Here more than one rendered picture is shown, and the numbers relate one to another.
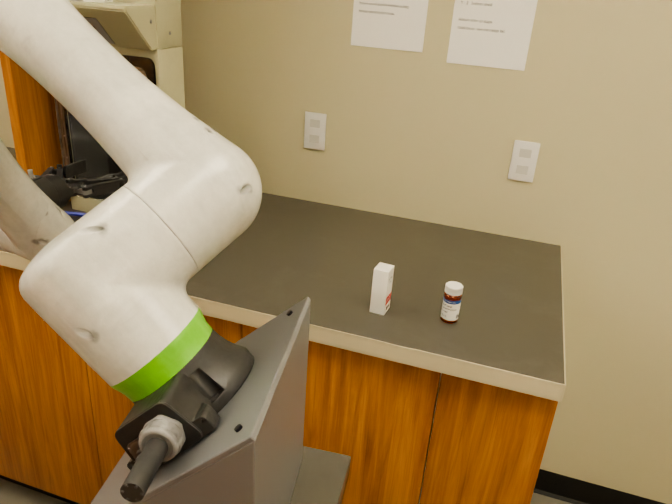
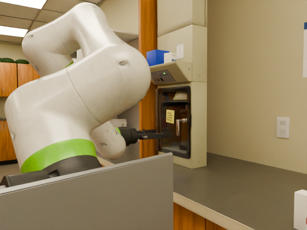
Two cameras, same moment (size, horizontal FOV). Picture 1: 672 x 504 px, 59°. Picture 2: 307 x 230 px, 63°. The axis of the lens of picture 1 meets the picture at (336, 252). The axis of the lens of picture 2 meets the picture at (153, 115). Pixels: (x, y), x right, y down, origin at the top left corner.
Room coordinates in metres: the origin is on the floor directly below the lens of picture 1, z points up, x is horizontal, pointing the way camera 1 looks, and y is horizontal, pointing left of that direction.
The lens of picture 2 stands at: (0.33, -0.21, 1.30)
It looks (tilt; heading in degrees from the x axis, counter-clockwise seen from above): 3 degrees down; 39
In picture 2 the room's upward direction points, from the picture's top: straight up
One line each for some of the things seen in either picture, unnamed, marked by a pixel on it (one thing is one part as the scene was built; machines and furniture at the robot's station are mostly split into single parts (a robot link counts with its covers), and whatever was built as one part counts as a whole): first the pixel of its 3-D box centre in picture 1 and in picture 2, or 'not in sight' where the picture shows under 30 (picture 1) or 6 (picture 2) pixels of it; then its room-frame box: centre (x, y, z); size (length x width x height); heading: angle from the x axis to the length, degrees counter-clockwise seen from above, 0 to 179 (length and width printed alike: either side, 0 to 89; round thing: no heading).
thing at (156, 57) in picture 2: not in sight; (157, 59); (1.51, 0.70, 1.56); 0.10 x 0.10 x 0.09; 73
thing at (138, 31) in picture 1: (84, 23); (165, 74); (1.49, 0.63, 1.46); 0.32 x 0.11 x 0.10; 73
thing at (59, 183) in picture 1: (59, 189); (135, 135); (1.21, 0.61, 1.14); 0.09 x 0.08 x 0.07; 164
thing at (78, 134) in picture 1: (108, 131); (172, 121); (1.54, 0.62, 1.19); 0.30 x 0.01 x 0.40; 73
